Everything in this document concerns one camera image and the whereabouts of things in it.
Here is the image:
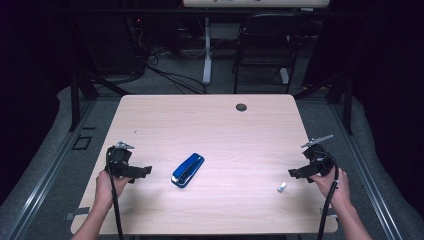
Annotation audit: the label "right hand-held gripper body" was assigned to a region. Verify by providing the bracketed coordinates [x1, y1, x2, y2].
[301, 134, 336, 178]

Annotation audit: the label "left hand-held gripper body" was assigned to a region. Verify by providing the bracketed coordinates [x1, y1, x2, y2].
[105, 141, 136, 178]

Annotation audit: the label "blue stapler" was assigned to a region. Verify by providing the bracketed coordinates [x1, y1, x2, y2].
[170, 152, 206, 189]

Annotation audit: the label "person's left hand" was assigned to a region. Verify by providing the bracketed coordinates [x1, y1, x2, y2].
[94, 169, 133, 208]

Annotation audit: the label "person's right hand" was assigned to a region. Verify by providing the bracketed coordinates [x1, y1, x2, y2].
[312, 167, 352, 211]

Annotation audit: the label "black metal stand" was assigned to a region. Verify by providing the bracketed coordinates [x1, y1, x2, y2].
[68, 70, 132, 133]
[293, 70, 354, 136]

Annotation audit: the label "black folding chair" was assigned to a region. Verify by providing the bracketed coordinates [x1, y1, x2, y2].
[232, 13, 312, 95]

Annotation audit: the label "light background desk top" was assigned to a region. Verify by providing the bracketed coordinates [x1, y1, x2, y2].
[182, 0, 331, 9]

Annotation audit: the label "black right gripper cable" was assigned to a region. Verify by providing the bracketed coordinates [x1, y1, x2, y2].
[315, 150, 341, 240]

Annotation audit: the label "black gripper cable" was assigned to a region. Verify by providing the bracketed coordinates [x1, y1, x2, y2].
[105, 146, 125, 240]
[315, 150, 341, 240]

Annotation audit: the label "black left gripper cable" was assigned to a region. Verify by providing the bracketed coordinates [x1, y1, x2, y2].
[105, 146, 125, 240]

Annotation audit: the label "grey table bracket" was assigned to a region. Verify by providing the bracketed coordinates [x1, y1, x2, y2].
[63, 206, 91, 222]
[319, 207, 339, 220]

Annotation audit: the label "aluminium floor rail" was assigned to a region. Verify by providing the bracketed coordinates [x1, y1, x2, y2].
[5, 99, 98, 240]
[328, 99, 405, 240]

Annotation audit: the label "black floor cables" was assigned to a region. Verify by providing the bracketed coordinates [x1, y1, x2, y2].
[145, 46, 208, 95]

